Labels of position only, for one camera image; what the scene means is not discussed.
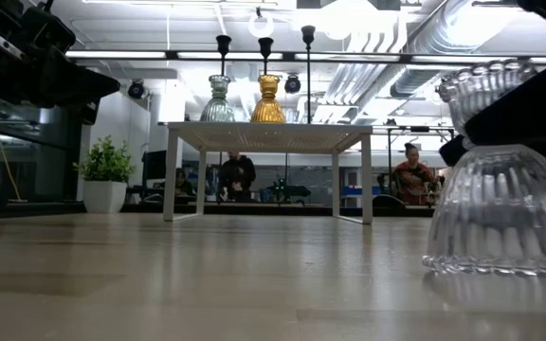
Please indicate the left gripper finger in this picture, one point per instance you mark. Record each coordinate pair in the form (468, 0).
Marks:
(78, 90)

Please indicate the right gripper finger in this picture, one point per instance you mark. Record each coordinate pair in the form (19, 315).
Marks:
(529, 123)
(453, 151)

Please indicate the clear ribbed glass candle holder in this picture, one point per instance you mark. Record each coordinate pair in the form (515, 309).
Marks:
(500, 213)

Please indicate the green ribbed glass candle holder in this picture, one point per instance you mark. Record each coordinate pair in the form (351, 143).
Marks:
(217, 111)

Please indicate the tall black candlestick holder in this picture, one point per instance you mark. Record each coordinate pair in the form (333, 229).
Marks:
(266, 46)
(308, 35)
(223, 45)

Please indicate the amber ribbed glass candle holder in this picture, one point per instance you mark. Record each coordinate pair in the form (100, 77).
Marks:
(268, 111)

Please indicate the black metal rack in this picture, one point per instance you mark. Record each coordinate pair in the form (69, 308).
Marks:
(420, 128)

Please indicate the overhead LED light bar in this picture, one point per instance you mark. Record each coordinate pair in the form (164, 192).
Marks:
(112, 54)

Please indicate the person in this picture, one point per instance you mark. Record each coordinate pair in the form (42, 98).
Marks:
(237, 173)
(413, 180)
(183, 187)

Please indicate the round black ceiling spotlight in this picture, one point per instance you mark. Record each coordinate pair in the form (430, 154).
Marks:
(292, 84)
(136, 90)

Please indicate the thin yellow rod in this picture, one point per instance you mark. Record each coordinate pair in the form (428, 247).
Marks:
(5, 156)

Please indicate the blue storage bin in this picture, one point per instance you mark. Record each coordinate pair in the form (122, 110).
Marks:
(356, 191)

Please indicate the black computer monitor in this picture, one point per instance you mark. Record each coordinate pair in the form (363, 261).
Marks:
(154, 166)

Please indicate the green plant in white pot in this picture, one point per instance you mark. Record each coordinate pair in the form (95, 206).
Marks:
(107, 194)

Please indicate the black device with green lights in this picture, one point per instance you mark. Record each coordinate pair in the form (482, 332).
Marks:
(292, 191)

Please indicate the white perforated metal shelf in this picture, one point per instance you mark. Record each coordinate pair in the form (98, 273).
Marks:
(273, 137)

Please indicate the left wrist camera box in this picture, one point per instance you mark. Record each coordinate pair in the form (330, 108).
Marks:
(48, 28)

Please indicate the silver ventilation duct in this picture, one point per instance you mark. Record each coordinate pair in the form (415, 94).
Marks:
(410, 83)

